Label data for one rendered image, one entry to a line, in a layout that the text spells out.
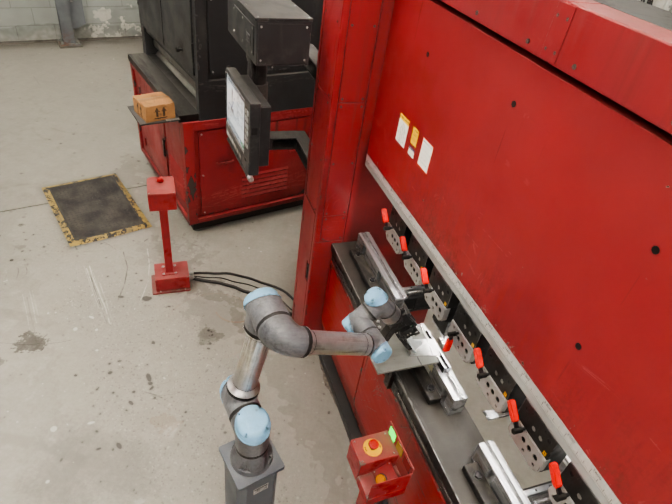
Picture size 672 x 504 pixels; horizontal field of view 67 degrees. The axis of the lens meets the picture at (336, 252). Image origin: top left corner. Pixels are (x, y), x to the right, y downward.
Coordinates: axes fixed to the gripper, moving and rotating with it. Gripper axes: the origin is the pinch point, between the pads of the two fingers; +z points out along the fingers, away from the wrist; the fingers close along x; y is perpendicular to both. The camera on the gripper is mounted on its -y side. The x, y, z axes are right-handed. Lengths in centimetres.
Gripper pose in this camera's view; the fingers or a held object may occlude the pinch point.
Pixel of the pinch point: (411, 345)
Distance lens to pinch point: 206.7
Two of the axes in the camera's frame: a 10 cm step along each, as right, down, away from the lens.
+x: -1.3, -6.3, 7.7
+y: 8.3, -4.9, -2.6
